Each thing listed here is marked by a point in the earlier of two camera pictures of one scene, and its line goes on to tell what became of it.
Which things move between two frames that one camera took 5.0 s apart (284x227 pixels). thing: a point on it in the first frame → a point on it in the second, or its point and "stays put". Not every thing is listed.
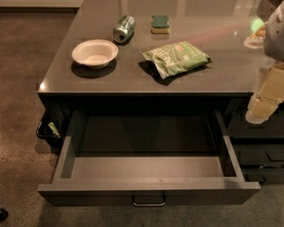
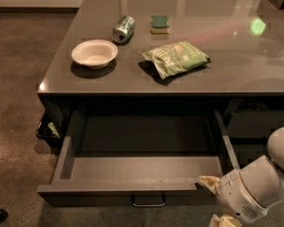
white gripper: (280, 37) → (235, 194)
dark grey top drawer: (153, 156) stays put
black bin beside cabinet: (50, 128) stays put
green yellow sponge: (160, 25) stays put
